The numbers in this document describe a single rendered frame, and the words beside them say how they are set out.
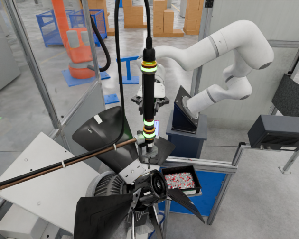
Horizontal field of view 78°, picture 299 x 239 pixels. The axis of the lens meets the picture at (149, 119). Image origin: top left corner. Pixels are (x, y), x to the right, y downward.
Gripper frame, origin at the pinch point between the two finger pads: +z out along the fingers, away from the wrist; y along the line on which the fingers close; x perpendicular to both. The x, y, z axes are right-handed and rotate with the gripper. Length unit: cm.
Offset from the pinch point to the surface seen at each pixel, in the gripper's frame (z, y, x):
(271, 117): -37, -63, -25
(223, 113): -179, -86, -120
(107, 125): -0.9, 15.8, -9.7
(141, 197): 14.8, 1.0, -29.9
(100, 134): 2.7, 17.6, -11.3
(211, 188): -36, -44, -93
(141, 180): 10.1, 1.6, -26.3
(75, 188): 12.3, 28.0, -32.4
